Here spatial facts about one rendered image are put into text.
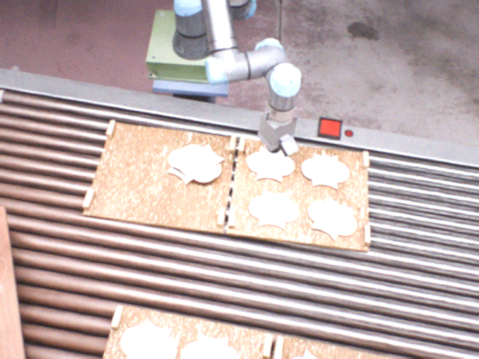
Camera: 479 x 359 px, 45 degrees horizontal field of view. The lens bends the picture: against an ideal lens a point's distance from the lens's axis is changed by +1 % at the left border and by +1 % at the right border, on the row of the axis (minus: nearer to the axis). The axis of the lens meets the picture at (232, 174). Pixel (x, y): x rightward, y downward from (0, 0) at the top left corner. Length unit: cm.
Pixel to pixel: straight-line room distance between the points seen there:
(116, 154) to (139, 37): 181
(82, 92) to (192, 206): 60
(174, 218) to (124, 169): 23
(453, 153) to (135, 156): 103
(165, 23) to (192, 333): 115
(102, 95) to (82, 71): 140
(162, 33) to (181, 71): 17
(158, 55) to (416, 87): 184
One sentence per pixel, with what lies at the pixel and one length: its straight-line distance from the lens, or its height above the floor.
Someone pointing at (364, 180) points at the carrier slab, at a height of 94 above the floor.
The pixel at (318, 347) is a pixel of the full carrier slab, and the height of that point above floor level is 94.
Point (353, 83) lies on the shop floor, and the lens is 340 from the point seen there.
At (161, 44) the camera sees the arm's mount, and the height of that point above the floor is 96.
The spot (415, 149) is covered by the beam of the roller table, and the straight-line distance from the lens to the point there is 197.
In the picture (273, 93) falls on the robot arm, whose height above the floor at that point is 129.
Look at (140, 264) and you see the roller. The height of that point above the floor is 91.
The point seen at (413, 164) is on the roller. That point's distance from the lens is 193.
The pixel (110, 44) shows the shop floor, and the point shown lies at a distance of 353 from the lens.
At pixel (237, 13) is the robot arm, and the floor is 113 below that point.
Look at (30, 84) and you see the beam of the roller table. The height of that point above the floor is 91.
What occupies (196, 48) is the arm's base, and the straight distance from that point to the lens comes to 201.
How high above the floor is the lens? 239
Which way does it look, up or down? 56 degrees down
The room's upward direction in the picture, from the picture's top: 5 degrees clockwise
